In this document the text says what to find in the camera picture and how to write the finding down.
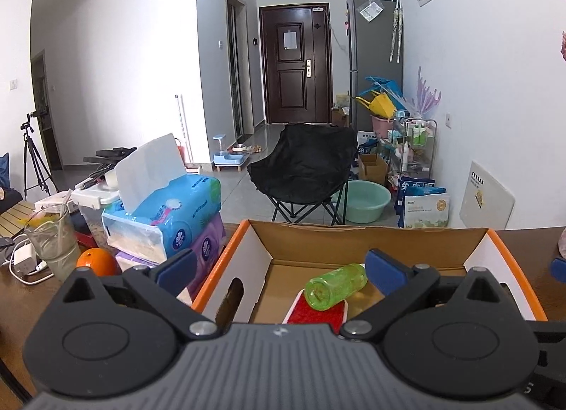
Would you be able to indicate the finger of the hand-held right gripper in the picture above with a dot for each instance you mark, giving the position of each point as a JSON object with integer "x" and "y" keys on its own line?
{"x": 558, "y": 269}

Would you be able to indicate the glass cup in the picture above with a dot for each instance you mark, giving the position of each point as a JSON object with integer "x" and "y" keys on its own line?
{"x": 53, "y": 246}

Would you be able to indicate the clear plastic bag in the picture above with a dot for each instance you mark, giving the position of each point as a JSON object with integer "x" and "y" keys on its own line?
{"x": 371, "y": 10}

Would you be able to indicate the orange-rimmed cardboard box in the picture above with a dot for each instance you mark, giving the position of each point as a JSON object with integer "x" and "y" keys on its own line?
{"x": 376, "y": 244}

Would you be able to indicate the purple hangers bundle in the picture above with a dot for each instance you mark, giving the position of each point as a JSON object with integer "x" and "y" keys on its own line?
{"x": 426, "y": 96}

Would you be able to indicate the green plastic bottle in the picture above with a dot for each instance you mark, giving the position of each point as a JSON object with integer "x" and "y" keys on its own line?
{"x": 336, "y": 286}

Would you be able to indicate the white and blue bag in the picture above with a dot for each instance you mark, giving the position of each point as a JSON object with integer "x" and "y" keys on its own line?
{"x": 424, "y": 211}

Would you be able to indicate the black folded metal stand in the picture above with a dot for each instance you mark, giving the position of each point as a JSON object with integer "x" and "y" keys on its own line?
{"x": 110, "y": 155}

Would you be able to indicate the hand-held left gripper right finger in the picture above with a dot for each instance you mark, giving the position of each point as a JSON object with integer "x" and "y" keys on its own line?
{"x": 384, "y": 270}

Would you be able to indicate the pink textured vase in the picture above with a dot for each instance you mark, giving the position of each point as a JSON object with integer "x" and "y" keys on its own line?
{"x": 563, "y": 244}

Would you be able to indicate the black camera tripod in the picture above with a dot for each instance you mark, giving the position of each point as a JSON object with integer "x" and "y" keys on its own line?
{"x": 31, "y": 149}

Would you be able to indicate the grey refrigerator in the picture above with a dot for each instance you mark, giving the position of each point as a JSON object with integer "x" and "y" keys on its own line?
{"x": 371, "y": 60}

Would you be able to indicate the orange fruit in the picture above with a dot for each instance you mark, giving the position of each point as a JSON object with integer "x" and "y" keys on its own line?
{"x": 95, "y": 259}

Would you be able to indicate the white flat board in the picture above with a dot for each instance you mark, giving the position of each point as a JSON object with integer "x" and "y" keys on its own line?
{"x": 486, "y": 202}

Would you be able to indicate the clear plastic storage container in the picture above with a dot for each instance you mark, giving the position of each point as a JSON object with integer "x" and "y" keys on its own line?
{"x": 90, "y": 211}

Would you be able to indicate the white flat box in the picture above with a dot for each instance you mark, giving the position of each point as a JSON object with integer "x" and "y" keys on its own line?
{"x": 51, "y": 202}

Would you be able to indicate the purple tissue pack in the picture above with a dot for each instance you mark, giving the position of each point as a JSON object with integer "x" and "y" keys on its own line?
{"x": 208, "y": 242}

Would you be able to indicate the blue plastic dustpan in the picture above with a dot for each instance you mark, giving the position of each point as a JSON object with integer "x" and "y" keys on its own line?
{"x": 384, "y": 82}

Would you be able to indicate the white mop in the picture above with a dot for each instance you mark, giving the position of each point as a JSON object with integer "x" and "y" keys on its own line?
{"x": 182, "y": 127}

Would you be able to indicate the green plastic basin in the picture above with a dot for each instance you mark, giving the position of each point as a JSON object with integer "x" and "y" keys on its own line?
{"x": 367, "y": 202}

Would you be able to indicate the pink plastic bucket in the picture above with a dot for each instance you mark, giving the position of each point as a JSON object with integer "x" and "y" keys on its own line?
{"x": 381, "y": 127}

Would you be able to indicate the blue and white pet feeder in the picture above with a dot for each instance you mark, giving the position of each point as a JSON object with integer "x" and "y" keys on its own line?
{"x": 227, "y": 158}

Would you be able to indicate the grey interior door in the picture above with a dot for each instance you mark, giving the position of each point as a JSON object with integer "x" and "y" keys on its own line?
{"x": 238, "y": 74}

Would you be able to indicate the blue tissue pack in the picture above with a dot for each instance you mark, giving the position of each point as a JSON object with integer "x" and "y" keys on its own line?
{"x": 185, "y": 206}

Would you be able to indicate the dark brown entrance door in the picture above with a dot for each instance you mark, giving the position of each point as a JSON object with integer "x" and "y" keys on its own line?
{"x": 292, "y": 91}

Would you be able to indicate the small open cardboard box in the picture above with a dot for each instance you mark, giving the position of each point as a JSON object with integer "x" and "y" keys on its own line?
{"x": 373, "y": 169}

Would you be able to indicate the white brush with red bristles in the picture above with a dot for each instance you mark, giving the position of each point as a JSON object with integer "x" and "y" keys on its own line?
{"x": 314, "y": 315}

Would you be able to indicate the white wall socket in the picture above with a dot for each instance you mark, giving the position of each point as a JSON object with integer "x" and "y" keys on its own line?
{"x": 449, "y": 120}
{"x": 13, "y": 83}

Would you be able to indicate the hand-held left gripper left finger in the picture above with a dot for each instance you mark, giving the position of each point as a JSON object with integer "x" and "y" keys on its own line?
{"x": 177, "y": 268}

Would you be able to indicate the black folding chair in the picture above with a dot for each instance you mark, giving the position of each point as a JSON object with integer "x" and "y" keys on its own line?
{"x": 305, "y": 162}

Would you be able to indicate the brown cardboard carton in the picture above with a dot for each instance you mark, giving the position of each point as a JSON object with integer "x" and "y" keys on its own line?
{"x": 340, "y": 113}

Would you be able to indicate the wooden folding table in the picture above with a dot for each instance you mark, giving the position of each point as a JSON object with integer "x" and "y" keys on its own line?
{"x": 15, "y": 217}

